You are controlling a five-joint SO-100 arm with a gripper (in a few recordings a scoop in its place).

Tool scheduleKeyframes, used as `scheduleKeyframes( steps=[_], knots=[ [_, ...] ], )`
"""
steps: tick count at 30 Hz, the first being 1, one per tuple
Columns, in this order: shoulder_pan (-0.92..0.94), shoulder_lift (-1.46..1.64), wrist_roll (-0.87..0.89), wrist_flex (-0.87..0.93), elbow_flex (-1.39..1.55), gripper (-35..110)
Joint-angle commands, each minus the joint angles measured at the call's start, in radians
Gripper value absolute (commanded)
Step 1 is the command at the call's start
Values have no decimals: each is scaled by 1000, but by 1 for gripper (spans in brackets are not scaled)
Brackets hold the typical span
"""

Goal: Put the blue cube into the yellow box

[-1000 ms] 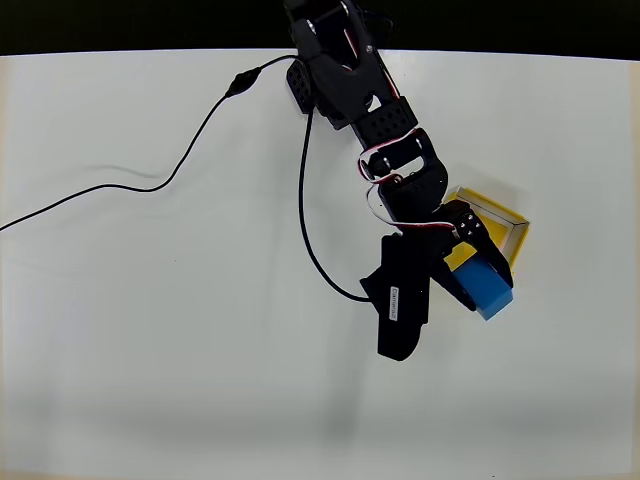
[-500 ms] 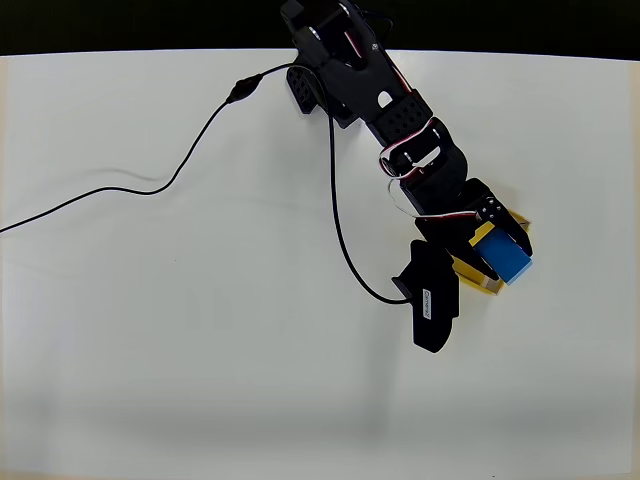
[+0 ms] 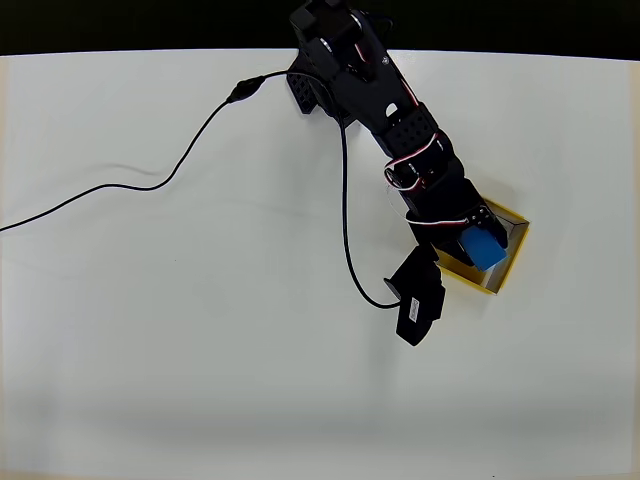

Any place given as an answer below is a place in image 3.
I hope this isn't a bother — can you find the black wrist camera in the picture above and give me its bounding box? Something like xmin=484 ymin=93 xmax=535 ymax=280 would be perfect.
xmin=383 ymin=243 xmax=448 ymax=348

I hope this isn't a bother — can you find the white red servo wire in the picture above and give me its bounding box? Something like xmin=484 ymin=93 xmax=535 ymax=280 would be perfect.
xmin=403 ymin=208 xmax=475 ymax=232
xmin=383 ymin=130 xmax=447 ymax=194

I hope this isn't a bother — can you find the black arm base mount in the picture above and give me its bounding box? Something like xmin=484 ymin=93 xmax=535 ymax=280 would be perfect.
xmin=285 ymin=52 xmax=351 ymax=124

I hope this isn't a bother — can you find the blue cube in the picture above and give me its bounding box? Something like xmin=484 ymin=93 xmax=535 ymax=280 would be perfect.
xmin=459 ymin=227 xmax=509 ymax=273

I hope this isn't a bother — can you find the yellow cardboard box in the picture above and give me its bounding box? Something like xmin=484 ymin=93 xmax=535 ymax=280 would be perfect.
xmin=431 ymin=197 xmax=532 ymax=298

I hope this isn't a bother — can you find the black camera cable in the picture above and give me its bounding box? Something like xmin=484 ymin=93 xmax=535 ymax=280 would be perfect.
xmin=0 ymin=69 xmax=402 ymax=311

